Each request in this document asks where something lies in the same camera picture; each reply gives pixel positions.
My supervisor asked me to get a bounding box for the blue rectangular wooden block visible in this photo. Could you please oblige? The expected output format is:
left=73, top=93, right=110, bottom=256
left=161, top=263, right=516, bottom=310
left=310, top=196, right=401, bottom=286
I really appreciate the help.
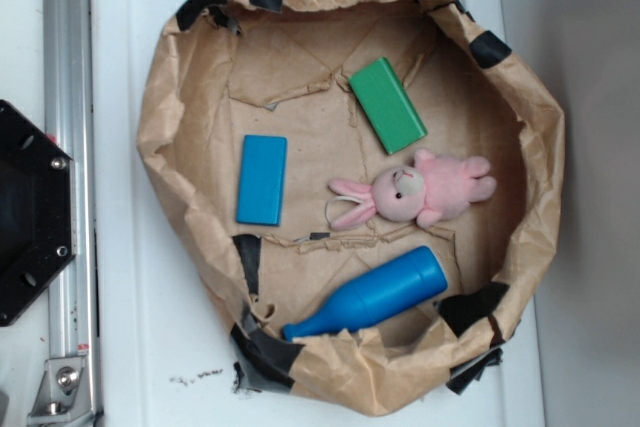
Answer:
left=236, top=135, right=288, bottom=226

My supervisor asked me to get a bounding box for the green rectangular wooden block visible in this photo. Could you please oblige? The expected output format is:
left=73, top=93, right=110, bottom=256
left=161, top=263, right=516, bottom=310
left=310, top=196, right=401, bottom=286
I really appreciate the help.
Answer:
left=349, top=57, right=427, bottom=155

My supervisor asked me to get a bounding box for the brown paper bag tray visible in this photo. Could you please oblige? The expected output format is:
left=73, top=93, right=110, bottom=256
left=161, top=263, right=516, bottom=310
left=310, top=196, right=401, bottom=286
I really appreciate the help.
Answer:
left=137, top=0, right=565, bottom=416

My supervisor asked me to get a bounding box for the pink plush bunny toy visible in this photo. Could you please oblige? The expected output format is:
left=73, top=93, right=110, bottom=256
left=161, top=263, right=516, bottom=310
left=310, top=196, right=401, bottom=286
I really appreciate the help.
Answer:
left=328, top=148, right=497, bottom=231

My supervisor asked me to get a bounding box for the blue wooden bottle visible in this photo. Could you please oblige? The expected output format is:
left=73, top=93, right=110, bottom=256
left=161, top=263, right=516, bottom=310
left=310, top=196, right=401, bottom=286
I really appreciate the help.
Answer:
left=283, top=246, right=448, bottom=341

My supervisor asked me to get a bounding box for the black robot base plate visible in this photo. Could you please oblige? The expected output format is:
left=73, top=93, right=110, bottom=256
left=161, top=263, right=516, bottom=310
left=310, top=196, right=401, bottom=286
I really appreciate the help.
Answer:
left=1, top=101, right=75, bottom=327

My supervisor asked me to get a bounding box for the metal corner bracket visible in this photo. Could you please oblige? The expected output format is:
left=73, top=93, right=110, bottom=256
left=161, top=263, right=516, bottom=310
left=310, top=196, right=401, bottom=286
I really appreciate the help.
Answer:
left=26, top=356, right=94, bottom=426

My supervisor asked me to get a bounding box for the aluminium extrusion rail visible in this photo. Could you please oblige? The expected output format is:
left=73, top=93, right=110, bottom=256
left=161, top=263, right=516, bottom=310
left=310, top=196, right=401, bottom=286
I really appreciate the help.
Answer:
left=43, top=0, right=104, bottom=426

